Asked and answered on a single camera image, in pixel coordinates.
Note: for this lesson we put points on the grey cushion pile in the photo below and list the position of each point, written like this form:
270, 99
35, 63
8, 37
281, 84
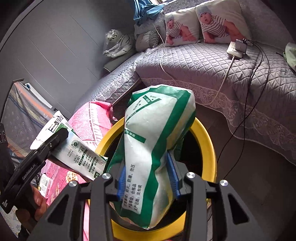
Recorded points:
149, 34

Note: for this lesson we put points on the white tiger plush toy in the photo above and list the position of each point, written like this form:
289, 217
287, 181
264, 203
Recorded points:
118, 43

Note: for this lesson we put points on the white green milk carton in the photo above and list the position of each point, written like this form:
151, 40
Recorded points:
72, 152

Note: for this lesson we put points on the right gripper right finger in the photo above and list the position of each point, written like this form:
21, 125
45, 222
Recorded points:
231, 218

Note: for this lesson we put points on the yellow rimmed black trash bin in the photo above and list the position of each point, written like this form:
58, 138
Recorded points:
197, 153

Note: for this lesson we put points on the blue curtain left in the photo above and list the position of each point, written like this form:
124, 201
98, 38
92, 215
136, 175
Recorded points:
144, 10

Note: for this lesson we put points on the white power strip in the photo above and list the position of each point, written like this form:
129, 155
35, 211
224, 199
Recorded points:
237, 48

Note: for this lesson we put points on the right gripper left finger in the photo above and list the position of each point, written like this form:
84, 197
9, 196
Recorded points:
64, 220

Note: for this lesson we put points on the grey quilted corner sofa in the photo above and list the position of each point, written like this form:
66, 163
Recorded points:
256, 94

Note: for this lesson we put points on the right baby print pillow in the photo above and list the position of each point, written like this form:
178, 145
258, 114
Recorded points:
222, 22

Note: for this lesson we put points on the grey bolster under tiger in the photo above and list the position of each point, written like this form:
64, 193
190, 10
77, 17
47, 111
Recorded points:
115, 62

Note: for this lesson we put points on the person's left hand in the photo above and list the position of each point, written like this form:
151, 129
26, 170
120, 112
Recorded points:
24, 216

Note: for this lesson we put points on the covered leaning mattress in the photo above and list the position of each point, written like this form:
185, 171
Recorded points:
23, 116

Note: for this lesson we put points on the green white paper bag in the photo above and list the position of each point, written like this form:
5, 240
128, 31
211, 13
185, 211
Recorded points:
156, 120

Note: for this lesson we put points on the left baby print pillow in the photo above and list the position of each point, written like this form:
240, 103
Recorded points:
182, 27

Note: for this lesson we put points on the green cloth bag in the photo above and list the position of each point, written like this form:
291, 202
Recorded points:
290, 55

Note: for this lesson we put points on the baby print pillow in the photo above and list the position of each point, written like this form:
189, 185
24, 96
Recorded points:
182, 27
222, 22

